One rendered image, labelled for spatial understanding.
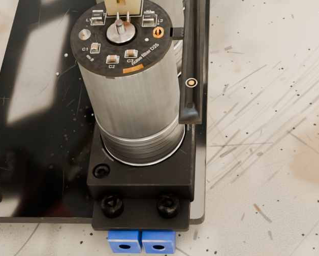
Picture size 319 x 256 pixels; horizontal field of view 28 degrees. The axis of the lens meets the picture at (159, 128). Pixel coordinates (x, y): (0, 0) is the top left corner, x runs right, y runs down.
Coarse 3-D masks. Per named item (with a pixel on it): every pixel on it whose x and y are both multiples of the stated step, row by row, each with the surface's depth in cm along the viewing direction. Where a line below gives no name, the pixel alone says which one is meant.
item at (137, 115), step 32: (128, 32) 15; (160, 32) 15; (160, 64) 15; (96, 96) 16; (128, 96) 15; (160, 96) 16; (128, 128) 17; (160, 128) 17; (128, 160) 18; (160, 160) 18
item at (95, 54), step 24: (144, 0) 16; (96, 24) 16; (144, 24) 15; (168, 24) 15; (72, 48) 15; (96, 48) 15; (120, 48) 15; (144, 48) 15; (168, 48) 15; (96, 72) 15; (120, 72) 15
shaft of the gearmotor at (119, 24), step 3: (117, 21) 15; (120, 21) 15; (117, 24) 15; (120, 24) 15; (117, 27) 15; (120, 27) 15; (123, 27) 15; (117, 30) 15; (120, 30) 15; (123, 30) 15; (117, 33) 15; (120, 33) 15
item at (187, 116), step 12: (192, 0) 16; (204, 0) 16; (192, 12) 16; (204, 12) 15; (192, 24) 15; (204, 24) 15; (180, 36) 15; (192, 36) 15; (204, 36) 15; (192, 48) 15; (192, 60) 15; (192, 72) 14; (180, 84) 14; (192, 84) 14; (180, 96) 14; (192, 96) 14; (180, 108) 14; (192, 108) 14; (180, 120) 14; (192, 120) 14
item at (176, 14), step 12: (96, 0) 18; (156, 0) 17; (168, 0) 17; (180, 0) 18; (168, 12) 17; (180, 12) 18; (180, 24) 18; (180, 48) 19; (180, 60) 19; (180, 72) 20
